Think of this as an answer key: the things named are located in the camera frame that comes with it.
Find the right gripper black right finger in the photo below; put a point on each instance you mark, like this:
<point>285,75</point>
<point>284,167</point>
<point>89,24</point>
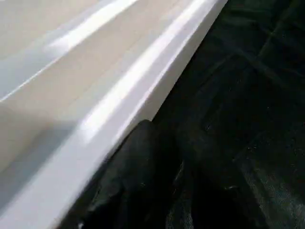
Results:
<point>214,191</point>

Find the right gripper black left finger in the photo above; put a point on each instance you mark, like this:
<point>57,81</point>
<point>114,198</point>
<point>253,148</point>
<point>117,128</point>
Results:
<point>128,186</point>

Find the white plastic table top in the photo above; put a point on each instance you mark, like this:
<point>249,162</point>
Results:
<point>86,71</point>

